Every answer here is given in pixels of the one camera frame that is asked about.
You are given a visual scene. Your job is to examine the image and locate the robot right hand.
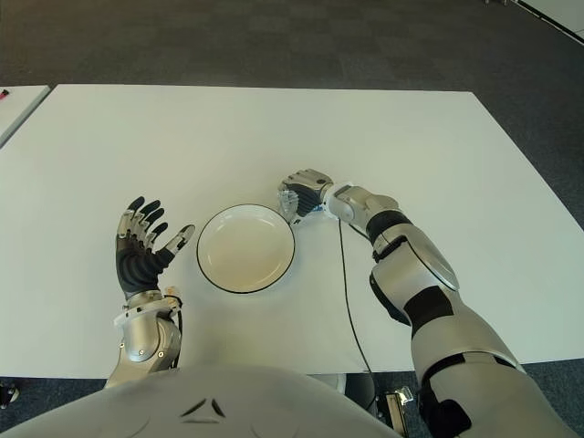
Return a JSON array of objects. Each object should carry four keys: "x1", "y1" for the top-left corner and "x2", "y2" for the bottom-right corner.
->
[{"x1": 278, "y1": 168, "x2": 335, "y2": 225}]

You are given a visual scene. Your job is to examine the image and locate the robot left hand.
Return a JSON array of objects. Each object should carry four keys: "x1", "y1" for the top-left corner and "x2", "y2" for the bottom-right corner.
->
[{"x1": 113, "y1": 196, "x2": 196, "y2": 300}]

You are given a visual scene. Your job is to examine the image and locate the white plate black rim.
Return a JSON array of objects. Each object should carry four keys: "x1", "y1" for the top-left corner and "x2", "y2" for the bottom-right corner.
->
[{"x1": 196, "y1": 203, "x2": 297, "y2": 293}]

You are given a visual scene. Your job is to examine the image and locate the grey robot torso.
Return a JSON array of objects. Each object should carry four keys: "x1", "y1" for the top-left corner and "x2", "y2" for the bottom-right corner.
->
[{"x1": 0, "y1": 362, "x2": 402, "y2": 438}]

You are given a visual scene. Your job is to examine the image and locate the black table foot caster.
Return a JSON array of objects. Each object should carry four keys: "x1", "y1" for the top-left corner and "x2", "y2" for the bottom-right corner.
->
[{"x1": 0, "y1": 381, "x2": 22, "y2": 405}]

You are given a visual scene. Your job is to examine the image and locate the white side table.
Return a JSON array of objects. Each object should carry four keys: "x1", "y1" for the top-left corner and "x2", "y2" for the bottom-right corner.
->
[{"x1": 0, "y1": 84, "x2": 51, "y2": 150}]

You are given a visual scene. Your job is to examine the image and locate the black robot stand pole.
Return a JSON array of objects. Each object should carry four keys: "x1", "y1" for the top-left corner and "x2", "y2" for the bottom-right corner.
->
[{"x1": 344, "y1": 371, "x2": 380, "y2": 414}]

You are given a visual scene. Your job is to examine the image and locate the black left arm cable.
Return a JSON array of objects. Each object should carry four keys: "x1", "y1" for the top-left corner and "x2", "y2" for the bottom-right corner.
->
[{"x1": 172, "y1": 308, "x2": 185, "y2": 369}]

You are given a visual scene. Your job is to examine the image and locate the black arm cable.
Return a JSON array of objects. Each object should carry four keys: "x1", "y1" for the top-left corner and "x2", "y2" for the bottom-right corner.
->
[
  {"x1": 172, "y1": 308, "x2": 185, "y2": 369},
  {"x1": 338, "y1": 221, "x2": 371, "y2": 373}
]

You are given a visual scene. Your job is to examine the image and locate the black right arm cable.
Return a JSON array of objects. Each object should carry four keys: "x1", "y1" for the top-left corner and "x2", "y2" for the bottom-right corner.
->
[{"x1": 338, "y1": 221, "x2": 371, "y2": 373}]

